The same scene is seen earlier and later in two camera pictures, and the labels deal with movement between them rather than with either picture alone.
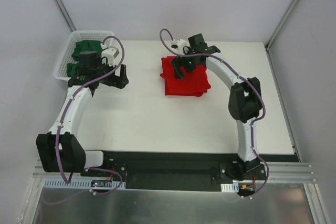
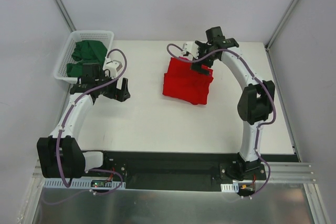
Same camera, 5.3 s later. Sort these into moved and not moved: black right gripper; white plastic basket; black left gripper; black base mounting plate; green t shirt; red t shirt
Moved: black left gripper; red t shirt; black right gripper
Not moved: black base mounting plate; white plastic basket; green t shirt
